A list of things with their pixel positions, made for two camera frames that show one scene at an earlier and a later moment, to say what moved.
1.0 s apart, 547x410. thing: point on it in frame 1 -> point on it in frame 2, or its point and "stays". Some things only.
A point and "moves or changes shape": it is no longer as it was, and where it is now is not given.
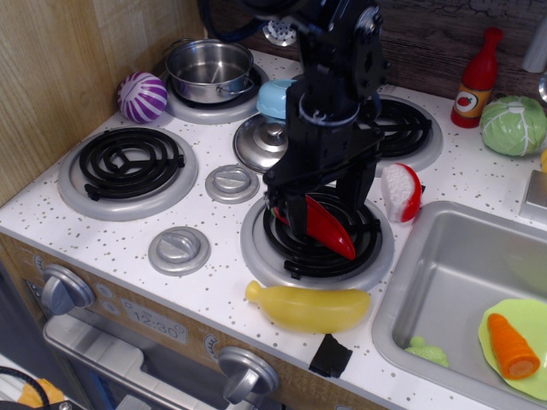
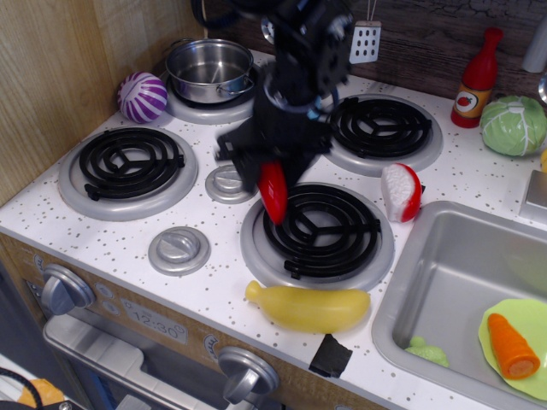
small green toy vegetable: [418, 345] stays
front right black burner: [275, 254] stays
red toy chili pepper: [322, 226] moves or changes shape
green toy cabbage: [513, 125] stays
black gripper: [326, 140] -> [276, 130]
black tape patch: [332, 358] stays
